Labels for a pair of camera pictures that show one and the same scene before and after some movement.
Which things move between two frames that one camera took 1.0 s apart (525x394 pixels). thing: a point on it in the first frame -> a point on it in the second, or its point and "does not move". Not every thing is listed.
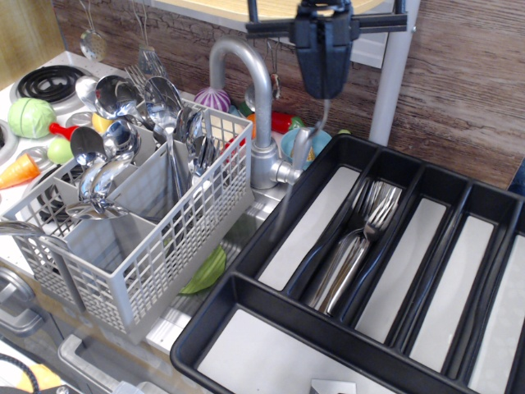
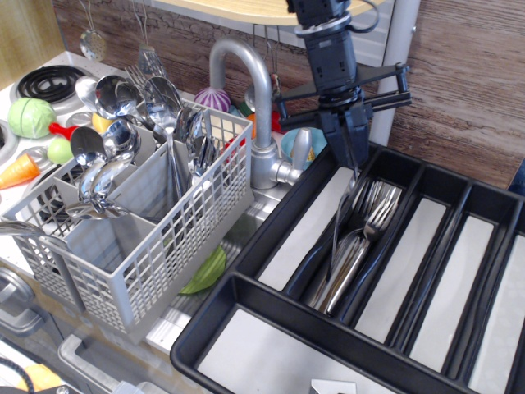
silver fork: (300, 153) -> (335, 237)
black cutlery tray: (384, 274) does not move
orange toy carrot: (25, 169) does not move
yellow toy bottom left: (43, 377) does not move
